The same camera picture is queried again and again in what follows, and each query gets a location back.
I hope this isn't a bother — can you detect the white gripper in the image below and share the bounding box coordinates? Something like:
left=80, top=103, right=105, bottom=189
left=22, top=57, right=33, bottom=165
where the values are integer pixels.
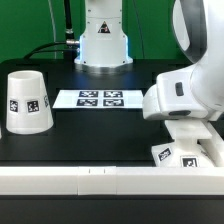
left=143, top=64, right=224, bottom=121

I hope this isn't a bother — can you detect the black upright cable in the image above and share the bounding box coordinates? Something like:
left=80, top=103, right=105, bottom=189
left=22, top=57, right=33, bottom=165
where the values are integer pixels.
left=63, top=0, right=75, bottom=41

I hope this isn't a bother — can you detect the white lamp base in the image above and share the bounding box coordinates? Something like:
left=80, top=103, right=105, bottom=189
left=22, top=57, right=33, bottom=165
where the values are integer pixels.
left=151, top=120, right=214, bottom=168

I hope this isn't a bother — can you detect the white lamp shade cone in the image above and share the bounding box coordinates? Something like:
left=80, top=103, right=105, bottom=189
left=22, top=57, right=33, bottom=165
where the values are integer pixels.
left=6, top=70, right=53, bottom=135

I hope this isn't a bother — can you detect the white marker sheet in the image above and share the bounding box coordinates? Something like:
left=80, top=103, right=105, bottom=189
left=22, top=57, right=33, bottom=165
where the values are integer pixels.
left=53, top=90, right=143, bottom=109

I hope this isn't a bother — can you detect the white right fence bar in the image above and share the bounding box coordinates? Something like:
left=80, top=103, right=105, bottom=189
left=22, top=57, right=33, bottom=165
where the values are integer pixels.
left=199, top=122, right=224, bottom=167

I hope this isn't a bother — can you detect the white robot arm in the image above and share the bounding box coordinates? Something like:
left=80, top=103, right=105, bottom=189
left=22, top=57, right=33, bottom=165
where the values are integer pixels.
left=75, top=0, right=224, bottom=120

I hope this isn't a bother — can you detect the white front fence bar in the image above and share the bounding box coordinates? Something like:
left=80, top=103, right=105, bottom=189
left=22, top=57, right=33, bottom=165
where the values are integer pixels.
left=0, top=166, right=224, bottom=195

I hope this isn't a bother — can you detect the black cable with connector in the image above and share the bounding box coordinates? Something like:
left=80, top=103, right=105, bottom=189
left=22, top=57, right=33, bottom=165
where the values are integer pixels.
left=23, top=38, right=81, bottom=61

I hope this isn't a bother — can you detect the white fence bar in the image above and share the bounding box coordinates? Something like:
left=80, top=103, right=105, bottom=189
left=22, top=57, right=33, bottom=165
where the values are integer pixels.
left=199, top=122, right=224, bottom=167
left=0, top=166, right=224, bottom=195

